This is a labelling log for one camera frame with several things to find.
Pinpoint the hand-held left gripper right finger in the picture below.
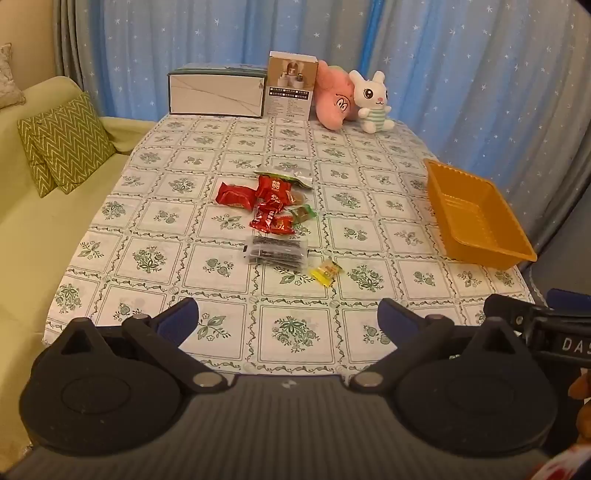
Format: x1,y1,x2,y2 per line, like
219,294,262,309
352,298,539,396

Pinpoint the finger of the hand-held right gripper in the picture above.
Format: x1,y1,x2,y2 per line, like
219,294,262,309
483,293,555,335
547,288,591,315

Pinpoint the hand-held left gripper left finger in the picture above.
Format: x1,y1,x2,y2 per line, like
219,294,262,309
41,298,227,395

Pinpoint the yellow candy packet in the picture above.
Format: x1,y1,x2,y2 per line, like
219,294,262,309
310,260,344,287

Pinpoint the orange plastic tray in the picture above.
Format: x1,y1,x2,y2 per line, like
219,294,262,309
424,158,537,269

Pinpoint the large red snack packet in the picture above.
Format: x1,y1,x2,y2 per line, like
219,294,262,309
215,182,256,213

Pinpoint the green candy packet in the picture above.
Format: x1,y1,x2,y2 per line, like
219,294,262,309
288,205,318,225

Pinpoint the green edged snack bag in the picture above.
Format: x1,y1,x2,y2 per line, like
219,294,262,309
254,167,312,190

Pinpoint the person's right hand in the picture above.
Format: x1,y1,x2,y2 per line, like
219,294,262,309
568,369,591,414

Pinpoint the plain grey curtain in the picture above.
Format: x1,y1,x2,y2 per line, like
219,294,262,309
531,115,591,301

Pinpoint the floral tablecloth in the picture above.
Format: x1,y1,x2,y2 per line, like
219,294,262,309
41,113,536,374

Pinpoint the person's printed clothing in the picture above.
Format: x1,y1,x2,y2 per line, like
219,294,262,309
545,440,591,480

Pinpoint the clear packet of dark sticks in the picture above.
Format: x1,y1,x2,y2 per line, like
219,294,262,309
242,234,308,269

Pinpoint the small red candy packet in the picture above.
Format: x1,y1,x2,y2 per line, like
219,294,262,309
249,208,277,232

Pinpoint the light green sofa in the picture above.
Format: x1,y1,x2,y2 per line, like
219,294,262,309
0,76,158,462

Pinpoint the green chevron cushion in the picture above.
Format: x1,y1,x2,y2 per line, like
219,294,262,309
32,91,117,195
17,115,61,199

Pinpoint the white rabbit plush toy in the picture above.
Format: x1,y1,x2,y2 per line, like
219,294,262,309
348,70,396,134

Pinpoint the white rectangular box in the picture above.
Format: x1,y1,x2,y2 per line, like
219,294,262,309
167,65,269,118

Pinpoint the pink plush toy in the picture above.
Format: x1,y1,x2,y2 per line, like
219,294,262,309
314,60,359,133

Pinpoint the beige product box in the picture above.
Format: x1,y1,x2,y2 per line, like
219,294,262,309
266,51,319,122

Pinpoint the blue star curtain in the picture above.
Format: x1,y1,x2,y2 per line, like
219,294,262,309
51,0,591,222

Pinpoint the beige patterned cushion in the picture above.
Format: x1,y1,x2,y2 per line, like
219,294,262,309
0,44,27,110

